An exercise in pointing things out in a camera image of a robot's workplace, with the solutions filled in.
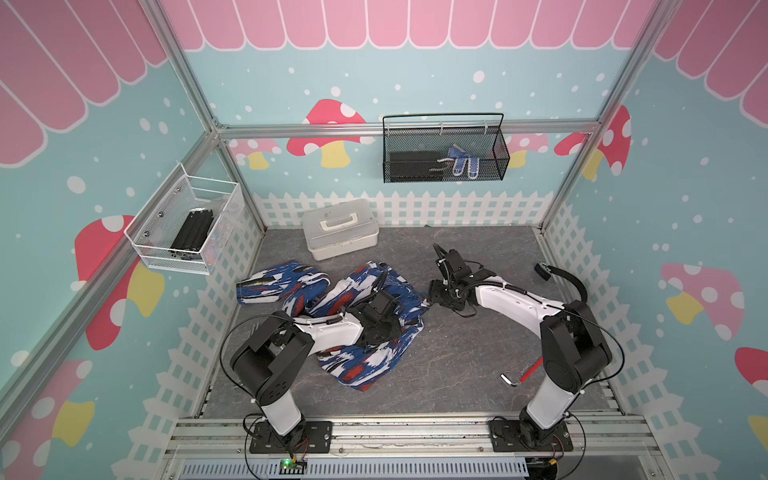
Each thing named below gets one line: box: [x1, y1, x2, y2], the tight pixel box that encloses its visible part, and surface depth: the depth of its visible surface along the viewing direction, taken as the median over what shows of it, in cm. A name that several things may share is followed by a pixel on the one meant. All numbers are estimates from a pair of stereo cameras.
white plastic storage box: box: [302, 198, 379, 261], surface depth 108 cm
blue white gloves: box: [436, 143, 480, 180], surface depth 83 cm
